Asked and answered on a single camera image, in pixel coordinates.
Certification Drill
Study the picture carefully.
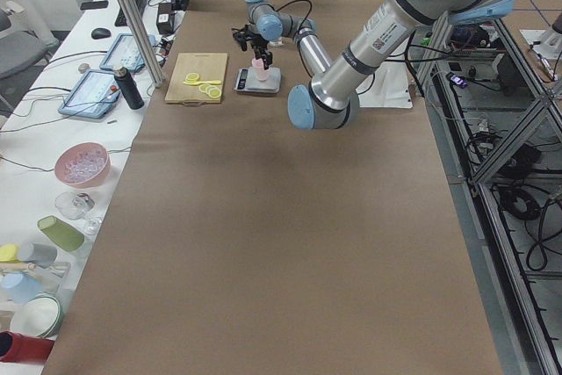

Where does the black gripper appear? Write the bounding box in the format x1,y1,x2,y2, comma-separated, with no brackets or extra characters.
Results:
250,34,272,70

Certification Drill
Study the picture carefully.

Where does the pink plastic cup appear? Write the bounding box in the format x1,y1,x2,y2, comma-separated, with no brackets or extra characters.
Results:
251,58,269,82

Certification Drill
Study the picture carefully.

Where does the glass sauce bottle metal spout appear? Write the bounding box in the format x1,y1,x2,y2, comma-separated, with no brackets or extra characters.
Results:
269,38,283,47

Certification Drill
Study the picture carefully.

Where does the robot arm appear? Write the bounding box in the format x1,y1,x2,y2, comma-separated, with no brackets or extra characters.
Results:
245,0,515,130

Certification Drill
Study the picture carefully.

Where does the silver kitchen scale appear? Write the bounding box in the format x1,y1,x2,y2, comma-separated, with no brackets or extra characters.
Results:
234,67,281,95

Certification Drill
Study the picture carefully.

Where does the green plastic cup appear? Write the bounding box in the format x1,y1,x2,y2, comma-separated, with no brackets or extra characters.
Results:
37,215,84,252

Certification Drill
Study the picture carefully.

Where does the grey plastic cup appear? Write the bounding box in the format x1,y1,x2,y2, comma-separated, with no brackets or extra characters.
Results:
17,243,58,268

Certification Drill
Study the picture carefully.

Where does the yellow plastic cup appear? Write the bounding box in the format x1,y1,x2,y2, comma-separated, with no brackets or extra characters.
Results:
0,243,18,263

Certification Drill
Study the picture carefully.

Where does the light blue plastic cup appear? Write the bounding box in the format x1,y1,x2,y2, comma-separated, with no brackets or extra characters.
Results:
1,272,43,305

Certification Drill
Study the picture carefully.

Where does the red cup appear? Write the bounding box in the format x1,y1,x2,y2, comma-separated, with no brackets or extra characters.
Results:
1,331,55,364

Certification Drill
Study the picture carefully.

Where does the bamboo cutting board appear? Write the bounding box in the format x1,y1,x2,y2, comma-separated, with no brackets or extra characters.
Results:
164,53,228,105

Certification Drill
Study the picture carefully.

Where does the yellow plastic knife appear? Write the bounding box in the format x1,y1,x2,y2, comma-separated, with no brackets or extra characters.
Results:
183,80,222,86

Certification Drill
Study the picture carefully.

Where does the middle lemon slice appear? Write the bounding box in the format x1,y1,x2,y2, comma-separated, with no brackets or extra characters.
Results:
206,87,220,97

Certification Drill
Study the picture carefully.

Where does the lemon slice by knife blade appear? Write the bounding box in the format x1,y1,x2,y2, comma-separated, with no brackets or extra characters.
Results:
184,72,200,84

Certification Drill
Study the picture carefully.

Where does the black keyboard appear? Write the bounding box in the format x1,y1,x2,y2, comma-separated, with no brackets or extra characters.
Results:
114,0,151,27

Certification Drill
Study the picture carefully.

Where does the far blue teach pendant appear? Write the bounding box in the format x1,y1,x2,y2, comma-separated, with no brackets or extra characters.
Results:
99,33,144,73

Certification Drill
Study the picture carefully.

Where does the blue teach pendant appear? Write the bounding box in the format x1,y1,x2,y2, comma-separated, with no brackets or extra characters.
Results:
58,69,120,119
99,33,144,73

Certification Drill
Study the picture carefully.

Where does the black thermos bottle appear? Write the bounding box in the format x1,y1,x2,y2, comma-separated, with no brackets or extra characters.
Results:
112,64,144,110

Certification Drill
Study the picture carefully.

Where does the black computer mouse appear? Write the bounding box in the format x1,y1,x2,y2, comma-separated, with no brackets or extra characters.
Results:
90,27,112,40

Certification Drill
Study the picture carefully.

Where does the near blue teach pendant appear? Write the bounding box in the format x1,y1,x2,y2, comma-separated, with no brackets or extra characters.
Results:
58,69,120,119

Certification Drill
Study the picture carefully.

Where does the black smartphone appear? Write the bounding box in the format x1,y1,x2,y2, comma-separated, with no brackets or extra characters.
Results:
80,0,109,11

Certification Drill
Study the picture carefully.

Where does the pink bowl with ice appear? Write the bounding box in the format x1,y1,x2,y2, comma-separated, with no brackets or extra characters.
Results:
54,142,111,189

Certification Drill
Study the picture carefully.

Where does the clear wine glass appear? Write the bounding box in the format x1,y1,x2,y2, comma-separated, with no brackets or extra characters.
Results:
54,191,102,236

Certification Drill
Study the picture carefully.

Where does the white green rimmed bowl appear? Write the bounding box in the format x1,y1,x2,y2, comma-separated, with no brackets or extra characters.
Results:
10,295,64,338

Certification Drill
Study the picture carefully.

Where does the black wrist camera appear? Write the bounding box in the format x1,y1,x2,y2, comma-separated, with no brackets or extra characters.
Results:
231,25,254,52

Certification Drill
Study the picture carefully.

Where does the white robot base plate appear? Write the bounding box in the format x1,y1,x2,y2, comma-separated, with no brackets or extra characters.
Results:
357,62,413,109

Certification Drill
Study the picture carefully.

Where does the aluminium frame post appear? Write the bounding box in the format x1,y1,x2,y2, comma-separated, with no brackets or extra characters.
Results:
117,0,164,88

